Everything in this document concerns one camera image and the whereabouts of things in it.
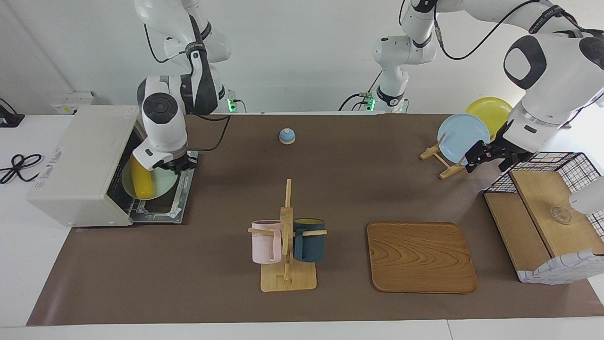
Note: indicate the beige toaster oven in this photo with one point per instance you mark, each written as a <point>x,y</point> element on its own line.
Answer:
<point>75,165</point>

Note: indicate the light blue plate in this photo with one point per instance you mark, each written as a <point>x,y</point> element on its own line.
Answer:
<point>460,134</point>

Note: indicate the yellow plate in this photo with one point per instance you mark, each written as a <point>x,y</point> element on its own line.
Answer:
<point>493,113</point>

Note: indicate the small clear glass cup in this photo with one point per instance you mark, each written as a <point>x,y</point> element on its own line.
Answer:
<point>560,215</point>

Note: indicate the black clamp mount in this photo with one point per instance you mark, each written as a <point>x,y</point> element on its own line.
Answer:
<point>9,119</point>

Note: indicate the wooden plate rack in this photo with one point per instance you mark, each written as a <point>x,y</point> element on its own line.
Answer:
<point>446,171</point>

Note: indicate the yellow banana-shaped object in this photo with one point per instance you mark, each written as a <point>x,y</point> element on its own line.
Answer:
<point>140,182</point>

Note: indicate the white cylindrical device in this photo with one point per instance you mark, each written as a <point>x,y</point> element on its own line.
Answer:
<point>589,197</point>

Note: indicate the toaster oven glass door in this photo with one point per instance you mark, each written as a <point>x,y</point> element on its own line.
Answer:
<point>184,189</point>

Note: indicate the pale green plate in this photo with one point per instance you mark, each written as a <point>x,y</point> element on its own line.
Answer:
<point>164,184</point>

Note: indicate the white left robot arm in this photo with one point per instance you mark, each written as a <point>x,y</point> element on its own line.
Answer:
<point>557,71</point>

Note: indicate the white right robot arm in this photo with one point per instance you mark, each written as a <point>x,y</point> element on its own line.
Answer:
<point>163,123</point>

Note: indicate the white checkered cloth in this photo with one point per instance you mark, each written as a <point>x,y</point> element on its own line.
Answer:
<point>561,269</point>

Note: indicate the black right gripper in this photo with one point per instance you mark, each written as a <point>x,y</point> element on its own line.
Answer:
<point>181,161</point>

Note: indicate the wooden mug tree stand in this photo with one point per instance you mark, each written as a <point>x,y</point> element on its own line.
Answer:
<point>286,278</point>

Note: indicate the brown wooden tray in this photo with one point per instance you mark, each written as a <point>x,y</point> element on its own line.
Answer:
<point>420,257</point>

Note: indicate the white power strip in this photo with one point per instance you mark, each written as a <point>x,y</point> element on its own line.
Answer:
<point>71,106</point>

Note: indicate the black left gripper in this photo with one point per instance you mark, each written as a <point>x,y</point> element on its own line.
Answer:
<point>500,150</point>

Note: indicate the pink mug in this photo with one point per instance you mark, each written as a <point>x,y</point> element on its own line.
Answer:
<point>265,243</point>

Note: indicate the brown table mat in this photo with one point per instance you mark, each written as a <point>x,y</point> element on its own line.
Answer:
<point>212,264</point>

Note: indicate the small blue lid wooden knob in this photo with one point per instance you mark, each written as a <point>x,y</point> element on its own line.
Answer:
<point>287,136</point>

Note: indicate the dark teal mug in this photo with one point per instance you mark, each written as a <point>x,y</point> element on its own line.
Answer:
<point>309,245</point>

